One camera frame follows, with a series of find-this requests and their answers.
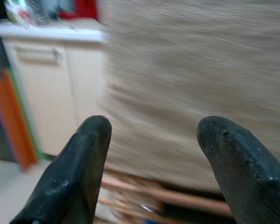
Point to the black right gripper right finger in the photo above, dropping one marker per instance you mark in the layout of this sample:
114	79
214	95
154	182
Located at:
247	177

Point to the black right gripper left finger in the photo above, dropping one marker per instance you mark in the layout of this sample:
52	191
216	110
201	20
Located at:
70	177

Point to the grey fridge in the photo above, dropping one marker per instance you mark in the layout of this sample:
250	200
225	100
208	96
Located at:
189	81

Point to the wooden slatted pallet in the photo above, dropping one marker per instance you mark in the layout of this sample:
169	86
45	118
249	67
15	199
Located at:
140	193

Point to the green board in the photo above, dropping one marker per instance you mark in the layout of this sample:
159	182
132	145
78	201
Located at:
25	112

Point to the cream kitchen cabinet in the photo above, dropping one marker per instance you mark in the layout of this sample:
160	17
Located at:
51	98

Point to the orange board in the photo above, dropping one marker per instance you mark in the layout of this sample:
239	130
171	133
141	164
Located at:
11	116

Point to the red kitchen appliance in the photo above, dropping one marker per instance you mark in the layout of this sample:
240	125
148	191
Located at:
81	9

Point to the clear plastic bag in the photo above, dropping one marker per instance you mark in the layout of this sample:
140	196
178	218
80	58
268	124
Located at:
25	11

